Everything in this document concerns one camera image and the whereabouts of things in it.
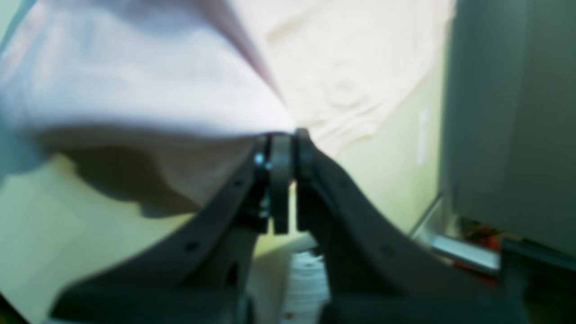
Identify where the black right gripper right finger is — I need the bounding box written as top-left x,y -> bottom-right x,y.
294,129 -> 528,324

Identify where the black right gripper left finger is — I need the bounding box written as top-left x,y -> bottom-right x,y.
50,135 -> 291,324

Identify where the pink T-shirt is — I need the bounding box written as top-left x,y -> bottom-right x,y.
1,0 -> 455,204

